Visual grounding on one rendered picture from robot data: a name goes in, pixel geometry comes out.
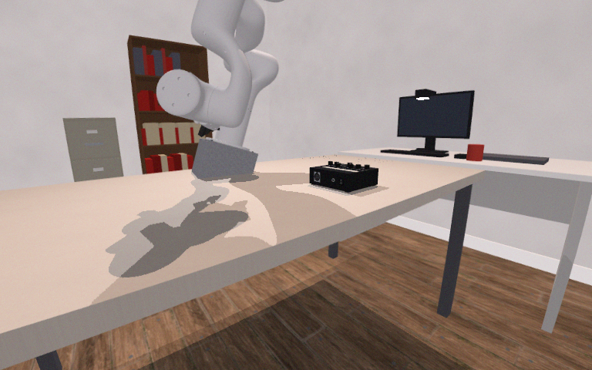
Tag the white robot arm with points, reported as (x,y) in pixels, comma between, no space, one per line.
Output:
(213,26)

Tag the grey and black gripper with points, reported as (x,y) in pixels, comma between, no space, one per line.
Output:
(207,127)

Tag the black lighting desk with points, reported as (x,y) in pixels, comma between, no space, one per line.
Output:
(344,177)

